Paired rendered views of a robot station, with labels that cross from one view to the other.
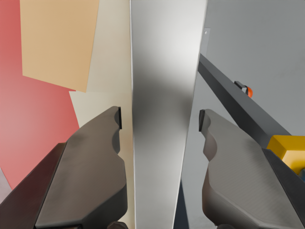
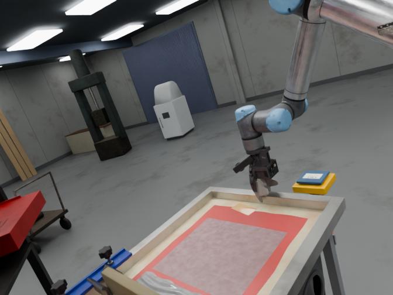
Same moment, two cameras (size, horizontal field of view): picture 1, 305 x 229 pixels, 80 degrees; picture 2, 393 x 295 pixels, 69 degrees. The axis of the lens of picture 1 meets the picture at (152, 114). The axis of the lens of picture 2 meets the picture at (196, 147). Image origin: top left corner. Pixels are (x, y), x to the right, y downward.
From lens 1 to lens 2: 115 cm
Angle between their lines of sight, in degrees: 97
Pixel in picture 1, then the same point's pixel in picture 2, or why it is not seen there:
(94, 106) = (261, 208)
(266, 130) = not seen: hidden behind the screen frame
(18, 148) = (261, 222)
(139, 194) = (278, 196)
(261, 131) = not seen: hidden behind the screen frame
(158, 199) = (282, 194)
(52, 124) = (259, 215)
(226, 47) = not seen: outside the picture
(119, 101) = (262, 205)
